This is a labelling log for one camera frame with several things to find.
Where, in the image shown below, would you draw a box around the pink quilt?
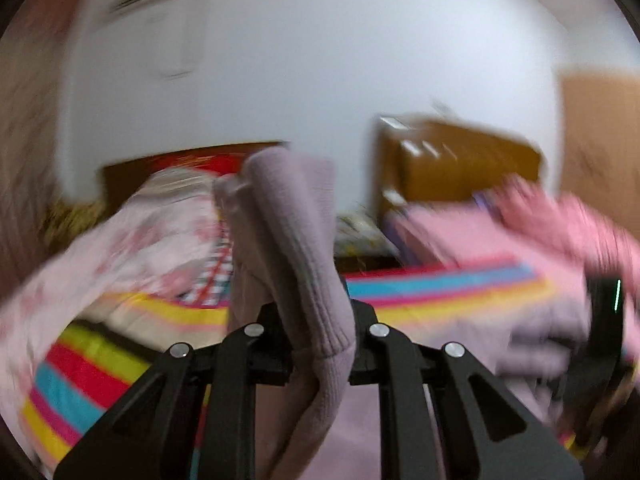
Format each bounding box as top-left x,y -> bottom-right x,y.
495,175 -> 640,306

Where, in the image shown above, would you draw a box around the pink bed sheet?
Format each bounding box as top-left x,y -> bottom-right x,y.
385,205 -> 591,281

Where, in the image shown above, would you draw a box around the light wooden wardrobe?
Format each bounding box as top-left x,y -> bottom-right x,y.
557,67 -> 640,231

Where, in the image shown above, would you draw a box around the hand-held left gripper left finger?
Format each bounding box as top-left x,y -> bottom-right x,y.
52,303 -> 294,480

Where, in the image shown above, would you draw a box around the brown patterned curtain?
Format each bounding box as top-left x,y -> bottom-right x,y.
0,0 -> 76,301

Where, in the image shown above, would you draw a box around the folded floral quilt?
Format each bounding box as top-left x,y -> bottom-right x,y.
125,167 -> 226,241

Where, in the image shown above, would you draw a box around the nightstand with floral cover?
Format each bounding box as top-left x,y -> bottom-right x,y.
332,212 -> 401,258

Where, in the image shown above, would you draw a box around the tiger print blanket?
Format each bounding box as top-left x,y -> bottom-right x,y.
40,200 -> 108,246

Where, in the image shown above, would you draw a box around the pale floral bed cover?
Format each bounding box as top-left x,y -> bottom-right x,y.
0,210 -> 223,376

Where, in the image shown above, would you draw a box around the glossy brown wooden headboard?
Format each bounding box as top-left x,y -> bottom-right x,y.
375,115 -> 546,221

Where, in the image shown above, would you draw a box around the dark flat wooden headboard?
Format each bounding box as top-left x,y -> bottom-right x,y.
100,141 -> 291,201

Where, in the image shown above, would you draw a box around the plaid cloth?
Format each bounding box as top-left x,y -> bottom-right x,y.
182,225 -> 236,306

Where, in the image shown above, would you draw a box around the striped colourful blanket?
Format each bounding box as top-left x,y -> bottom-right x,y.
20,255 -> 591,471

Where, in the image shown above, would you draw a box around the small purple cloth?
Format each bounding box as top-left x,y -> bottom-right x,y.
472,190 -> 503,217

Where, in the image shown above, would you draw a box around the purple pants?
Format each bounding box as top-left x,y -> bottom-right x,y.
215,147 -> 601,480

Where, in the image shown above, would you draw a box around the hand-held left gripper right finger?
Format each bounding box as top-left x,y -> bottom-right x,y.
345,299 -> 586,480

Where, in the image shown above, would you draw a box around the red embroidered pillow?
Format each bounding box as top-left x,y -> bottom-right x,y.
165,155 -> 251,179

